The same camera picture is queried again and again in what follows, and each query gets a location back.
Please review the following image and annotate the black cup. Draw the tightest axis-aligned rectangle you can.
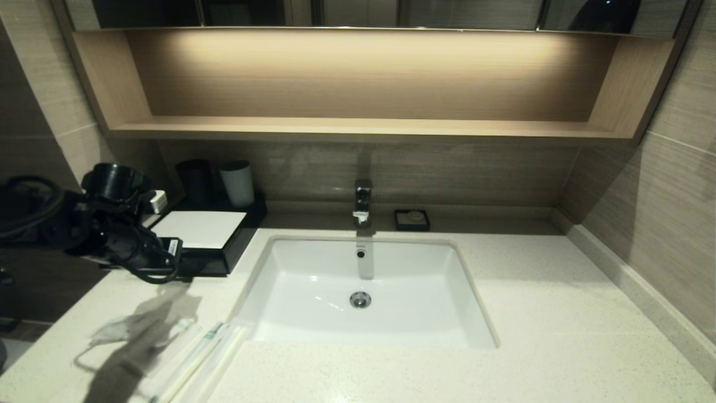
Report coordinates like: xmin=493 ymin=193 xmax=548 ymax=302
xmin=176 ymin=159 xmax=214 ymax=209

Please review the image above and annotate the white cup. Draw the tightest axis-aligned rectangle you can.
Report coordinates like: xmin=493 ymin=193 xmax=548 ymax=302
xmin=218 ymin=160 xmax=256 ymax=209

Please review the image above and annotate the clear packet round item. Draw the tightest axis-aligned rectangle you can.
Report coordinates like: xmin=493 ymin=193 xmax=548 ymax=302
xmin=130 ymin=316 xmax=203 ymax=388

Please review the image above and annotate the chrome faucet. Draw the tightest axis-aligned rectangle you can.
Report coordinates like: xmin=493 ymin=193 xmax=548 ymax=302
xmin=352 ymin=179 xmax=374 ymax=229

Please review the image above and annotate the white ceramic sink basin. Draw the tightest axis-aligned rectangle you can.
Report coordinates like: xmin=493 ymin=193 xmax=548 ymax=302
xmin=229 ymin=235 xmax=499 ymax=351

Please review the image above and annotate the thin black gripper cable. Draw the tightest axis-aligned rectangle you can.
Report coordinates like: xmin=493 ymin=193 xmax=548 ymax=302
xmin=126 ymin=246 xmax=181 ymax=285

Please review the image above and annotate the wooden wall shelf niche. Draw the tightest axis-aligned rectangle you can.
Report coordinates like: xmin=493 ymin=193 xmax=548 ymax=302
xmin=50 ymin=25 xmax=703 ymax=147

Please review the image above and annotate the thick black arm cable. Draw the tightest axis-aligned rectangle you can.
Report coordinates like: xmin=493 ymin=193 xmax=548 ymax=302
xmin=0 ymin=176 xmax=66 ymax=240

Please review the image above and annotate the mirror cabinet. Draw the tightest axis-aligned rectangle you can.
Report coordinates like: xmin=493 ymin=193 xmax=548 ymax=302
xmin=63 ymin=0 xmax=692 ymax=35

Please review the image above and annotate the short clear toothbrush packet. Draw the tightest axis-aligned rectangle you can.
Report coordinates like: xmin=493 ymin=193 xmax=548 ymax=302
xmin=148 ymin=322 xmax=231 ymax=403

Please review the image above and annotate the black soap dish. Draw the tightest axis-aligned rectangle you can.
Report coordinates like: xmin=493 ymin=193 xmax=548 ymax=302
xmin=394 ymin=209 xmax=431 ymax=232

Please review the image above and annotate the black box with white lid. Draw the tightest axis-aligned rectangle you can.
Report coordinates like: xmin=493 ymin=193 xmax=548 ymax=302
xmin=101 ymin=193 xmax=267 ymax=278

